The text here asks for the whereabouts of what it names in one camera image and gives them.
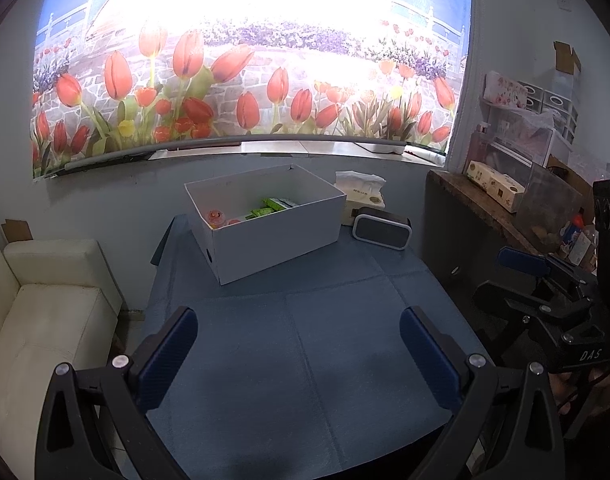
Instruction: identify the wooden shelf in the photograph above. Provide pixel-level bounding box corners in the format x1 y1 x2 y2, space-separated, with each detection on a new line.
427 169 550 261

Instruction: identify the white sofa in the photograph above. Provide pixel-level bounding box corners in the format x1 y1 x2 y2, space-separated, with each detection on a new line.
0 220 123 461

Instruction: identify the clear storage box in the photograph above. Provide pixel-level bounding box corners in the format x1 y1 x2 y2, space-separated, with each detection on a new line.
485 107 556 181

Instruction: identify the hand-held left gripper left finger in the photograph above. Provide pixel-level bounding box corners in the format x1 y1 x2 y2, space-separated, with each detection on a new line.
35 306 199 480

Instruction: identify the open cardboard box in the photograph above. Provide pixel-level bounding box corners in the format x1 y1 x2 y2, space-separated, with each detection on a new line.
553 41 582 75

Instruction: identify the small drawer unit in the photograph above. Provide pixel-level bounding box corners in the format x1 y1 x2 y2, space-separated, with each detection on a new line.
516 77 580 146

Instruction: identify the clear plastic container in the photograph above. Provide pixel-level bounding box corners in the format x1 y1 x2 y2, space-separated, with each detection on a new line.
515 161 583 256

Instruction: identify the floral box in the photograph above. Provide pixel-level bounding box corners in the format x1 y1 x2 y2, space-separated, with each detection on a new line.
485 71 530 111

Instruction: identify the cardboard piece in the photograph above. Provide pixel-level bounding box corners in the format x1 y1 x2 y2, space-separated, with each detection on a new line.
2 218 34 242

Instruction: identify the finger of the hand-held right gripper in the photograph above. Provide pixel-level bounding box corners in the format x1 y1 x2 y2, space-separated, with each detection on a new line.
472 281 593 332
497 246 593 291

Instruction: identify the grey speaker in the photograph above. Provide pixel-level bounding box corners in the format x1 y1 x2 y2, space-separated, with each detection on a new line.
352 206 412 251

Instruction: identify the white cardboard box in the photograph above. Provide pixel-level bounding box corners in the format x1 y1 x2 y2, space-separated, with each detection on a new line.
184 163 348 286

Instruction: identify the tulip wall poster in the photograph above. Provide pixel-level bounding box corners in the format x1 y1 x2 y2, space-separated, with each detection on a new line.
32 0 473 179

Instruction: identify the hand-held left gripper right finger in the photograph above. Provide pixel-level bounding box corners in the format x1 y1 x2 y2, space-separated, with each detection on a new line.
400 306 568 480

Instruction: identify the blue table cloth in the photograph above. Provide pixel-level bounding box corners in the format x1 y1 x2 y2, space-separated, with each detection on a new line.
135 212 490 480

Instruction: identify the colourful small box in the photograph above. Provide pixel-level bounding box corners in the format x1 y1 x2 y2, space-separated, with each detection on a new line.
560 215 598 266

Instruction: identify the grey pipe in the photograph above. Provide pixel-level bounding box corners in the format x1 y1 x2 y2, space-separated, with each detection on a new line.
65 135 446 171

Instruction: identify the white tissue pack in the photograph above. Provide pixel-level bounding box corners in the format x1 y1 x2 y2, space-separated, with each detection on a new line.
334 170 387 226

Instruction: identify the person's right hand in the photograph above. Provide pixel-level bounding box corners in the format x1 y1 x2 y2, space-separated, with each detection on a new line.
550 360 610 418

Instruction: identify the tan tissue box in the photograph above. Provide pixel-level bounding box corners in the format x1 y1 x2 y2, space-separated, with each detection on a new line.
466 160 526 212

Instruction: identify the pink bottle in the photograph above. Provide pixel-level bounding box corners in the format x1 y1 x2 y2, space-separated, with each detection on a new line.
467 122 490 166

